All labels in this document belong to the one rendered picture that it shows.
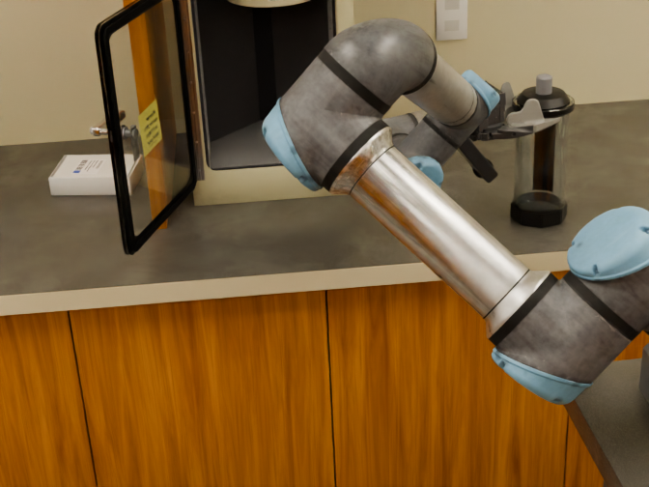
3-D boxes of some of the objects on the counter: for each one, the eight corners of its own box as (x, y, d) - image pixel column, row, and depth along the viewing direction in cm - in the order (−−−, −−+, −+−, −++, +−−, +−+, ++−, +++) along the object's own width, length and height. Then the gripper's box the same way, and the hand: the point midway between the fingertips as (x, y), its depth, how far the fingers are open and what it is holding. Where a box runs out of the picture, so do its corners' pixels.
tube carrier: (550, 193, 220) (554, 86, 211) (579, 215, 211) (586, 104, 201) (498, 204, 217) (501, 95, 207) (526, 227, 208) (531, 114, 198)
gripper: (456, 116, 190) (568, 88, 196) (416, 87, 204) (522, 61, 209) (459, 163, 194) (568, 134, 200) (419, 131, 208) (523, 105, 213)
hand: (541, 113), depth 206 cm, fingers closed on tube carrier, 9 cm apart
